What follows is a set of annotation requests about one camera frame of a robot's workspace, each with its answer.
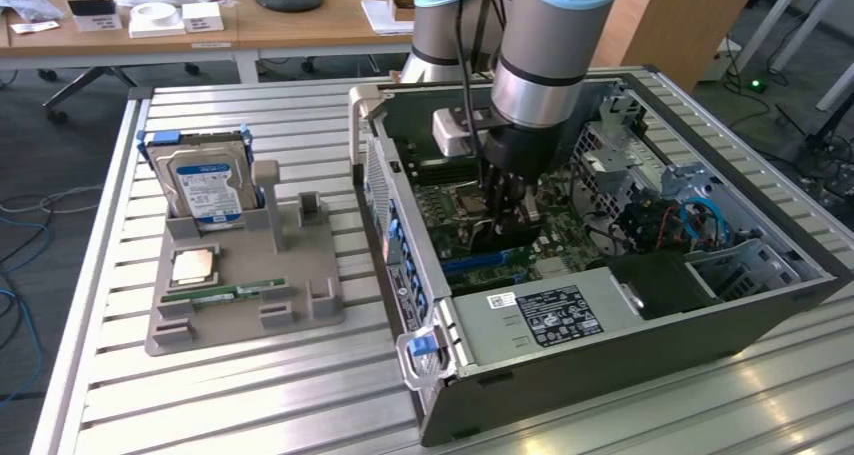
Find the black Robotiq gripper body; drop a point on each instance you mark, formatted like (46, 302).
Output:
(521, 150)

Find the Nvidia graphics card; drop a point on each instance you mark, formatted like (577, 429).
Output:
(514, 244)

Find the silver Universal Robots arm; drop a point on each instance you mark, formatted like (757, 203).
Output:
(554, 35)

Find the CPU socket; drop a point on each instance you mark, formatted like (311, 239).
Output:
(467, 202)

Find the green motherboard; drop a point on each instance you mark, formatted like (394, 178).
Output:
(567, 240)

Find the silver chipset heatsink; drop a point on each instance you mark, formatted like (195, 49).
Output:
(554, 267)

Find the metal drive cage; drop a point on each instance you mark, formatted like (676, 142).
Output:
(614, 175)

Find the grey power supply unit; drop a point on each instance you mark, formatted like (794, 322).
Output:
(494, 335)

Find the blue case latch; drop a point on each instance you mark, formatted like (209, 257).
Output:
(422, 347)

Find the stack of white papers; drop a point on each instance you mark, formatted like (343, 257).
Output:
(387, 20)

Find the wooden cabinet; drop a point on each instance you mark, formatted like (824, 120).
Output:
(668, 25)

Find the open dark PC case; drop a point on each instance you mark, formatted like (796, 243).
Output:
(601, 375)

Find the device with green light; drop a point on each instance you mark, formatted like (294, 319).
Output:
(756, 84)

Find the metal disk bay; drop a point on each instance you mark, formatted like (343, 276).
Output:
(768, 270)

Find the hard disk in blue carrier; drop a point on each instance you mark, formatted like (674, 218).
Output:
(203, 185)

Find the white table leg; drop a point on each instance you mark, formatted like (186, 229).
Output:
(768, 25)

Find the CPU chip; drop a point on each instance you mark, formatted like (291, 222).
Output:
(194, 265)

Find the grey parts rack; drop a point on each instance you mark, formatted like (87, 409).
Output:
(227, 330)

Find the plain white box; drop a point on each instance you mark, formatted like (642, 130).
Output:
(201, 17)

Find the white tape roll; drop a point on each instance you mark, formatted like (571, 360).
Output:
(167, 17)

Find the flat white box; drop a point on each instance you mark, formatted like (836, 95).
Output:
(156, 31)

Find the white box with black top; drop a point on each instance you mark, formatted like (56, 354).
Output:
(94, 17)

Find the white paper tag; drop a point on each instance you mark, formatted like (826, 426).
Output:
(34, 27)

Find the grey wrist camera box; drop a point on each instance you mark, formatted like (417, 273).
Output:
(454, 135)

